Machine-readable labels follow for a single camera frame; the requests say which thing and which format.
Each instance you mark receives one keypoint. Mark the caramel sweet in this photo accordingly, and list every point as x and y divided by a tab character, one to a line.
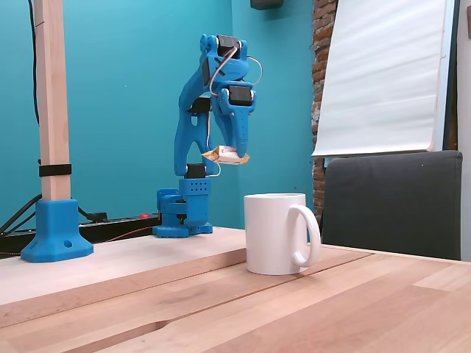
224	155

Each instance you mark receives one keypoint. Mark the white ceramic mug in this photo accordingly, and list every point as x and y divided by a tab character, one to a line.
268	235

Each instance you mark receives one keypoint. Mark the white flipchart paper pad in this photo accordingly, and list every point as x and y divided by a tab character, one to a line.
379	73

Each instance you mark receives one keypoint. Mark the pale wooden board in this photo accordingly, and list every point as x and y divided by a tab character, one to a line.
165	253

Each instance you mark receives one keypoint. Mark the black power strip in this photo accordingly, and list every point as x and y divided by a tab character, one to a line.
121	225

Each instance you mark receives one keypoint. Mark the black plug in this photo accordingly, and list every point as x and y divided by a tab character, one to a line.
96	217

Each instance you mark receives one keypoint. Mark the dark grey chair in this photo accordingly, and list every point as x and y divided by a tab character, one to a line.
390	202

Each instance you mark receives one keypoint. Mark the brown object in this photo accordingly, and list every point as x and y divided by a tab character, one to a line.
469	22

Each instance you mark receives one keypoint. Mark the wooden post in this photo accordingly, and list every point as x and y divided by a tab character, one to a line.
51	92

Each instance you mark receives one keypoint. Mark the blue printed post base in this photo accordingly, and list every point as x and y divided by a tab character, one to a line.
55	235

